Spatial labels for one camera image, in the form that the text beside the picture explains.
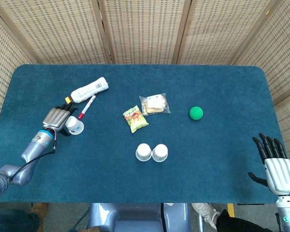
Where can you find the green snack packet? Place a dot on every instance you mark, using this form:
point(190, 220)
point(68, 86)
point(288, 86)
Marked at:
point(135, 119)

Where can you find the blue-grey robot torso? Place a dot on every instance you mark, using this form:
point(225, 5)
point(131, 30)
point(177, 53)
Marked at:
point(137, 217)

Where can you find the dark green trouser leg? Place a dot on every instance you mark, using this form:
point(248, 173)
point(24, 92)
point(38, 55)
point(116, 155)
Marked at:
point(12, 221)

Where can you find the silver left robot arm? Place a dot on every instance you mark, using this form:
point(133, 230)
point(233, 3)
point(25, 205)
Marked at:
point(35, 147)

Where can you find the green ball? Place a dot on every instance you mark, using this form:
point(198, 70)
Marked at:
point(196, 113)

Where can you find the woven folding screen panel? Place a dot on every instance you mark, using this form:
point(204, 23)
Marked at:
point(58, 31)
point(280, 60)
point(220, 31)
point(4, 60)
point(145, 31)

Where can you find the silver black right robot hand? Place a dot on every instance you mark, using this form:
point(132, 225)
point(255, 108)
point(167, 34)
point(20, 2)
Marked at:
point(280, 174)

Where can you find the red and white marker pen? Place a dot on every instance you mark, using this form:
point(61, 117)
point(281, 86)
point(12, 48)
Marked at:
point(87, 107)

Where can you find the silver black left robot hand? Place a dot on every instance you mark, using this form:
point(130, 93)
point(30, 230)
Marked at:
point(55, 118)

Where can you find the black trouser leg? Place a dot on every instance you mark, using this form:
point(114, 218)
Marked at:
point(236, 223)

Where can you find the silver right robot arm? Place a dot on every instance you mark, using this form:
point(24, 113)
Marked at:
point(288, 212)

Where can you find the white sneaker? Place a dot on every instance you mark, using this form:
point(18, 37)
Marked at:
point(205, 213)

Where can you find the blue table cloth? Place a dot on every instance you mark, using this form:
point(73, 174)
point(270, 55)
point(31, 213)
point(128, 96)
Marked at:
point(195, 169)

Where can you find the brown shoe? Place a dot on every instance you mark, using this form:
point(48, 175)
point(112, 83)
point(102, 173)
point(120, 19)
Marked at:
point(39, 209)

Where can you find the white-label bottle with yellow cap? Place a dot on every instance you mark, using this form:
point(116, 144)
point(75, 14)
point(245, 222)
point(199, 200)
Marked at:
point(87, 91)

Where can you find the clear bag of bread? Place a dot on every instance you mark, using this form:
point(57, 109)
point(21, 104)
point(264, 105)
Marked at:
point(154, 104)

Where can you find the white floral paper cup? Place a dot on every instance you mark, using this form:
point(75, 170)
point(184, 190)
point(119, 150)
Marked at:
point(160, 152)
point(76, 126)
point(143, 151)

